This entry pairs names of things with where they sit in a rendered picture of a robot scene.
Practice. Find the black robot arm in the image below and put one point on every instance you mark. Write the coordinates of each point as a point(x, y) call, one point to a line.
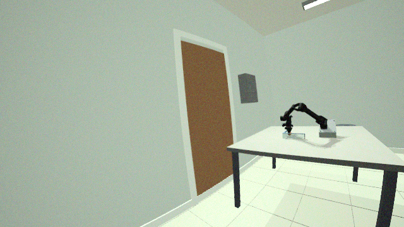
point(303, 108)

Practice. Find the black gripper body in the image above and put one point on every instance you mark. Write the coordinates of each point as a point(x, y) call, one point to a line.
point(289, 125)

